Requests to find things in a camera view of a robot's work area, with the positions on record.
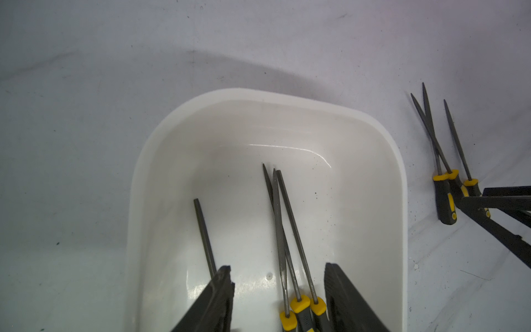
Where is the file tool yellow black handle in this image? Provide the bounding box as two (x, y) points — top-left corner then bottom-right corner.
(262, 165), (315, 331)

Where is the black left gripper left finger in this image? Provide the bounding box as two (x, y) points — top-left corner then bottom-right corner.
(172, 266), (235, 332)

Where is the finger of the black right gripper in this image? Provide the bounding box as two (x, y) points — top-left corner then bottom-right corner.
(456, 198), (530, 268)
(482, 185), (531, 229)

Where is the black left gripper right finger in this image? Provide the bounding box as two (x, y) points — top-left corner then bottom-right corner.
(324, 263), (389, 331)

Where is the white plastic storage box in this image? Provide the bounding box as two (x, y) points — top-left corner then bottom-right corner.
(123, 89), (407, 331)

